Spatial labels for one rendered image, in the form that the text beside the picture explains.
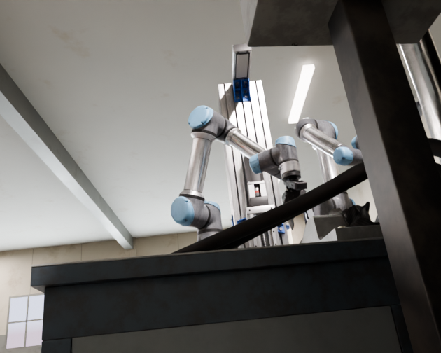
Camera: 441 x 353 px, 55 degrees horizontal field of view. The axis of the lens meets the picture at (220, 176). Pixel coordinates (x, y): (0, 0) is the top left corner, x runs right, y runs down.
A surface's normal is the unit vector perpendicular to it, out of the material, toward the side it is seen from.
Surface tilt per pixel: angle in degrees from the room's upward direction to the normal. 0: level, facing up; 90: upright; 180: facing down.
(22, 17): 180
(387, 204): 90
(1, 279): 90
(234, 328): 90
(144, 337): 90
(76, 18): 180
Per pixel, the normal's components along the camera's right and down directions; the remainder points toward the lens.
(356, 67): -0.99, 0.06
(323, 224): 0.08, -0.49
